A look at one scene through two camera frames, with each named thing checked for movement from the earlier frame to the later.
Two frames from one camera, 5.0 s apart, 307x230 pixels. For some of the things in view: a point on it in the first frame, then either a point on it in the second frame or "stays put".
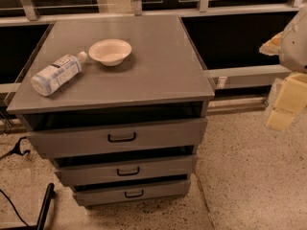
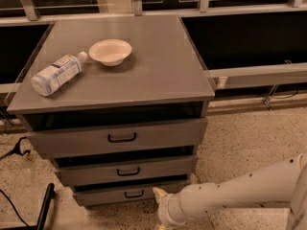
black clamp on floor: [16, 149] stays put
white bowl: [110, 52] stays put
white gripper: [295, 50] to [167, 207]
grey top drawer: [98, 136] stays put
